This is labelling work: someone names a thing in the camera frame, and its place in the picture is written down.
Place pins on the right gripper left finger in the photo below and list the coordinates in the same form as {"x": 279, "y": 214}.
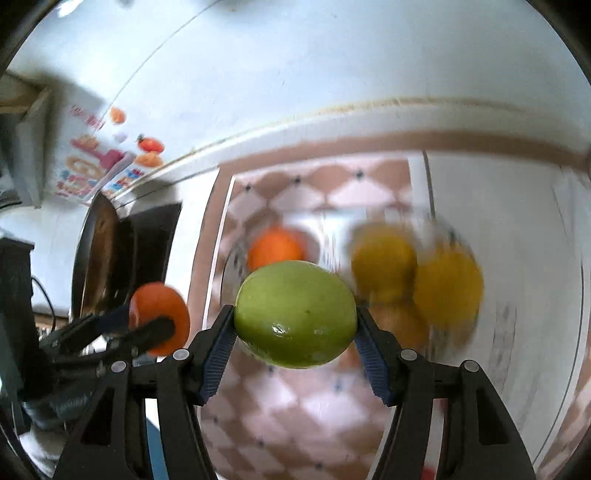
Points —
{"x": 187, "y": 379}

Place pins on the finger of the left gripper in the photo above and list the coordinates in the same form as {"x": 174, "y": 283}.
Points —
{"x": 84, "y": 330}
{"x": 130, "y": 346}

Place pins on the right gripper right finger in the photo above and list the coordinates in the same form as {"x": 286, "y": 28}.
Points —
{"x": 402, "y": 379}

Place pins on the yellow lemon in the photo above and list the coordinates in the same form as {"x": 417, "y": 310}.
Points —
{"x": 383, "y": 262}
{"x": 448, "y": 288}

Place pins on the green apple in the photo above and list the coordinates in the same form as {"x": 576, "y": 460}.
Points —
{"x": 294, "y": 314}

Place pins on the checkered kitchen mat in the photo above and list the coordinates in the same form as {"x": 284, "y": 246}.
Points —
{"x": 531, "y": 333}

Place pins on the black frying pan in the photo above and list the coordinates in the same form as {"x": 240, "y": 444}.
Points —
{"x": 94, "y": 258}

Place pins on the dark red apple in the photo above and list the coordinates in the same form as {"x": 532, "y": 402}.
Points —
{"x": 403, "y": 321}

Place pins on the black gas stove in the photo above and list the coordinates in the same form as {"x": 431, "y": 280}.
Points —
{"x": 143, "y": 245}

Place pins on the yellow lemon in plate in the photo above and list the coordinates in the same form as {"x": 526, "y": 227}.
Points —
{"x": 383, "y": 262}

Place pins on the orange in plate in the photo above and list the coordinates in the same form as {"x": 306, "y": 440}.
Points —
{"x": 275, "y": 244}

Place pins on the patterned oval fruit plate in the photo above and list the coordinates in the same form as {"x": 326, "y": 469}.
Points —
{"x": 329, "y": 238}

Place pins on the colourful wall sticker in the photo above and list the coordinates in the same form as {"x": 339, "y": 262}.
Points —
{"x": 95, "y": 151}

